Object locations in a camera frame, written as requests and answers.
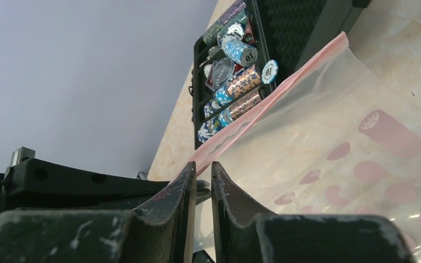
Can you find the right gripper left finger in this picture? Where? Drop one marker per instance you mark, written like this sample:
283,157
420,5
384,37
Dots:
159,230

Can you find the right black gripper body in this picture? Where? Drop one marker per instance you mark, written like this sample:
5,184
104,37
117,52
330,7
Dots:
32,183

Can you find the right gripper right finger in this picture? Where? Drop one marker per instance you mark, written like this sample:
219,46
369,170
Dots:
247,231

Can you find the clear zip top bag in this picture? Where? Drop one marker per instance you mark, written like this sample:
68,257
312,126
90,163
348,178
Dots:
340,136

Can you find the white ten poker chip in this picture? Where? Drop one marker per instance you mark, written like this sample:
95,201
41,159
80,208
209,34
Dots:
269,72

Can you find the black poker chip case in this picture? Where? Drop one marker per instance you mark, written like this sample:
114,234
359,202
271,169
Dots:
293,31

